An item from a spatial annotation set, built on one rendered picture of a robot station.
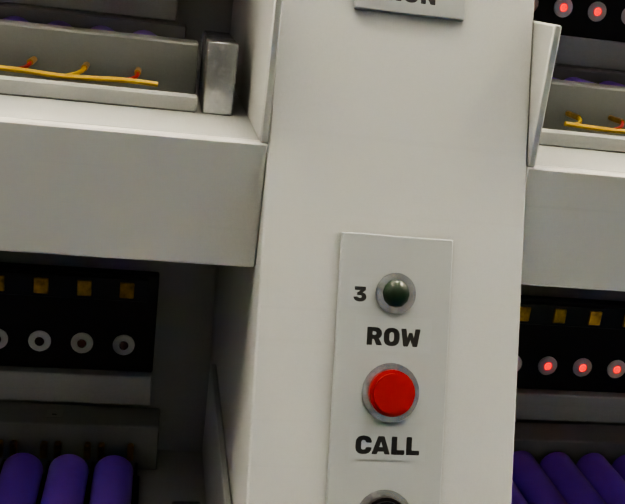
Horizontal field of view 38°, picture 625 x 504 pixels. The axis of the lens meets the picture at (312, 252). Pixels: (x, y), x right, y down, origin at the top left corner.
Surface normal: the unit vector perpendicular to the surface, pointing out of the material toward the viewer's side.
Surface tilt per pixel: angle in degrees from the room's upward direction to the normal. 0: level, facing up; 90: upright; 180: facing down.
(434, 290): 90
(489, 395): 90
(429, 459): 90
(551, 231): 111
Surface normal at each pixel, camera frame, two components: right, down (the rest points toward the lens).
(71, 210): 0.15, 0.31
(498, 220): 0.18, -0.04
